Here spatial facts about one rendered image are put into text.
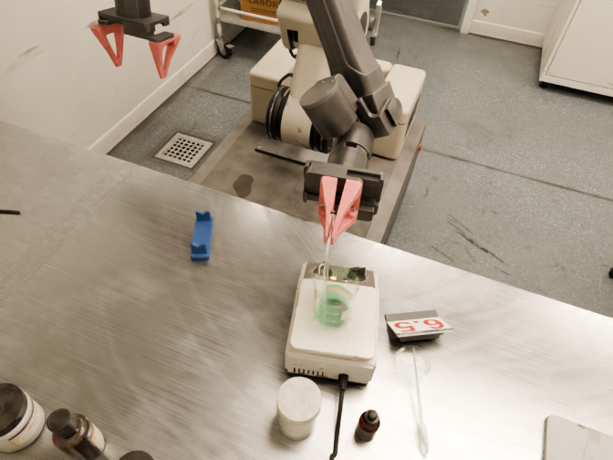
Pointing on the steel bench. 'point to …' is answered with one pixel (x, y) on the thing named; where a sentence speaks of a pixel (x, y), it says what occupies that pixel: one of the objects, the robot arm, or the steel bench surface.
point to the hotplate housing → (319, 363)
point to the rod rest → (202, 235)
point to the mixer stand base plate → (575, 441)
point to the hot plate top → (318, 341)
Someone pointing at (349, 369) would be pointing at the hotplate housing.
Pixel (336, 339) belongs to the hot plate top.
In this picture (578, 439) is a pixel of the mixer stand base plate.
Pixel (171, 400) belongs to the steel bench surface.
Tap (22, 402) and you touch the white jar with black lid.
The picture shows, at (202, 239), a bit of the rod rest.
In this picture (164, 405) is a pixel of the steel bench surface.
